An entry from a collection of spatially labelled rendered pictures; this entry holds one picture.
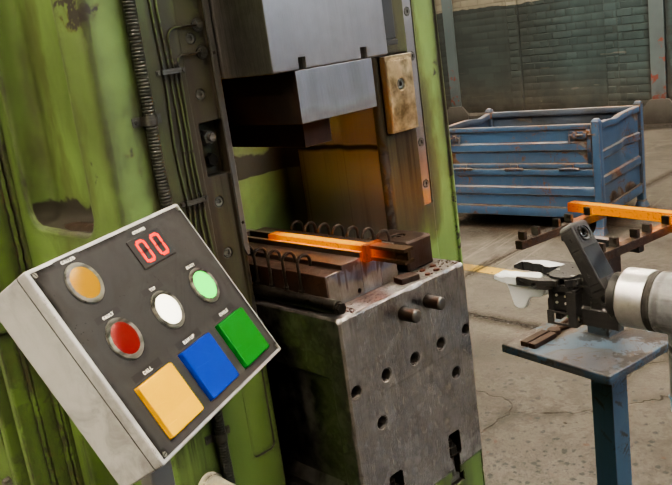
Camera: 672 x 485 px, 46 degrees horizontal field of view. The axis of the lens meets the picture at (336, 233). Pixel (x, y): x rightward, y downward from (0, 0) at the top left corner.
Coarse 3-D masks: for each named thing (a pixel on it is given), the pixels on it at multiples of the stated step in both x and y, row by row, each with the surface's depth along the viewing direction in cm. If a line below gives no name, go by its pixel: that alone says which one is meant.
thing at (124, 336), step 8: (112, 328) 98; (120, 328) 99; (128, 328) 100; (112, 336) 97; (120, 336) 98; (128, 336) 99; (136, 336) 100; (120, 344) 98; (128, 344) 99; (136, 344) 100; (128, 352) 98
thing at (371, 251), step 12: (288, 240) 173; (300, 240) 170; (312, 240) 167; (324, 240) 166; (336, 240) 164; (348, 240) 163; (372, 252) 156; (384, 252) 154; (396, 252) 152; (408, 252) 150
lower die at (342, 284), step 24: (264, 240) 177; (360, 240) 168; (264, 264) 164; (288, 264) 162; (312, 264) 159; (336, 264) 154; (360, 264) 156; (384, 264) 161; (312, 288) 153; (336, 288) 152
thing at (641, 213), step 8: (568, 208) 202; (576, 208) 200; (592, 208) 196; (600, 208) 194; (608, 208) 192; (616, 208) 190; (624, 208) 189; (632, 208) 188; (640, 208) 187; (648, 208) 186; (616, 216) 191; (624, 216) 189; (632, 216) 187; (640, 216) 185; (648, 216) 184; (656, 216) 182
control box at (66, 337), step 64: (64, 256) 99; (128, 256) 108; (192, 256) 119; (0, 320) 96; (64, 320) 93; (128, 320) 101; (192, 320) 111; (256, 320) 122; (64, 384) 95; (128, 384) 96; (192, 384) 104; (128, 448) 94
